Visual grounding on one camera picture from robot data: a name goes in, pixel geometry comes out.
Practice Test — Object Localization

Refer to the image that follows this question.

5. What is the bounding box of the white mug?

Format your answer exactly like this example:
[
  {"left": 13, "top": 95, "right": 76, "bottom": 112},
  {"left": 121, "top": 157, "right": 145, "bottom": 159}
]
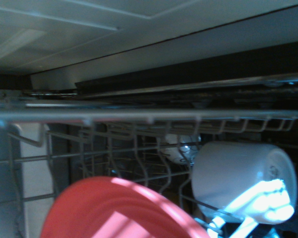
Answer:
[{"left": 190, "top": 140, "right": 298, "bottom": 226}]

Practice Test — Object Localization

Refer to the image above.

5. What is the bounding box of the small white cup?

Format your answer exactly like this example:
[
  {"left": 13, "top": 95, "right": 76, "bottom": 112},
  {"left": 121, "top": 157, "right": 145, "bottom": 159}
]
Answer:
[{"left": 160, "top": 133, "right": 202, "bottom": 166}]

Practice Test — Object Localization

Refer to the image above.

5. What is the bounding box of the grey wire dishwasher rack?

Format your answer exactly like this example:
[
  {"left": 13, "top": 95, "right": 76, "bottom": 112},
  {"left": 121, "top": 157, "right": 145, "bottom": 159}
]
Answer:
[{"left": 0, "top": 106, "right": 298, "bottom": 238}]

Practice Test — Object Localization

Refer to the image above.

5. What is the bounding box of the white cabinet with two drawers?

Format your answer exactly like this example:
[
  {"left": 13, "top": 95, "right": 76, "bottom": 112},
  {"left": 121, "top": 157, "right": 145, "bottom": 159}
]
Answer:
[{"left": 0, "top": 0, "right": 298, "bottom": 91}]

